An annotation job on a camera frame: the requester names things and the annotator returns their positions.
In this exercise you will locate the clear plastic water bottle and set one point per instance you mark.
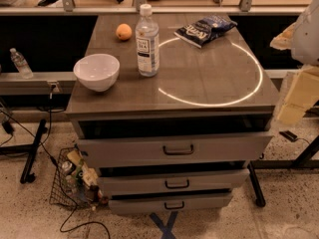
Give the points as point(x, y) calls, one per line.
point(148, 42)

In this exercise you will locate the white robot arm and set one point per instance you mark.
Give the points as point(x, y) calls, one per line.
point(302, 37)

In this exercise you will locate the small water bottle on ledge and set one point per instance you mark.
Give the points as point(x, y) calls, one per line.
point(21, 64)

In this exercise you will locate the grey drawer cabinet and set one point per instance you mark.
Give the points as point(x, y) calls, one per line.
point(220, 88)

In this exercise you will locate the top grey drawer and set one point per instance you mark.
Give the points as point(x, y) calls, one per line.
point(147, 151)

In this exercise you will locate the grey drawer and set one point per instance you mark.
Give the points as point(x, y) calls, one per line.
point(170, 203)
point(172, 182)
point(147, 151)

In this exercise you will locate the white bowl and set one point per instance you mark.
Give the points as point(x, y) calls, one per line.
point(97, 72)

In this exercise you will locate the middle grey drawer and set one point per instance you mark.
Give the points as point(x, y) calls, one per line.
point(172, 182)

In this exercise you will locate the orange fruit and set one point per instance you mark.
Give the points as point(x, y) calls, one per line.
point(124, 32)

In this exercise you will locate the blue chip bag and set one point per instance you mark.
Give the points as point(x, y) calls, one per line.
point(205, 30)

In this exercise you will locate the bottom grey drawer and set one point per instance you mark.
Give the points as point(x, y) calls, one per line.
point(170, 203)

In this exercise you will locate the black power adapter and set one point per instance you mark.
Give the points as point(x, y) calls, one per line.
point(289, 135)

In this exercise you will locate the black stand leg left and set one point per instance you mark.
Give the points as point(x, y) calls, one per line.
point(31, 149)

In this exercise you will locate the black stand leg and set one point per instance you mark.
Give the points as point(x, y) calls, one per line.
point(31, 149)
point(303, 161)

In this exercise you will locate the black stand leg right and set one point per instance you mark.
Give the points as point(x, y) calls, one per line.
point(303, 161)

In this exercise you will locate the black wire basket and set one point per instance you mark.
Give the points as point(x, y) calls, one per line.
point(69, 190)

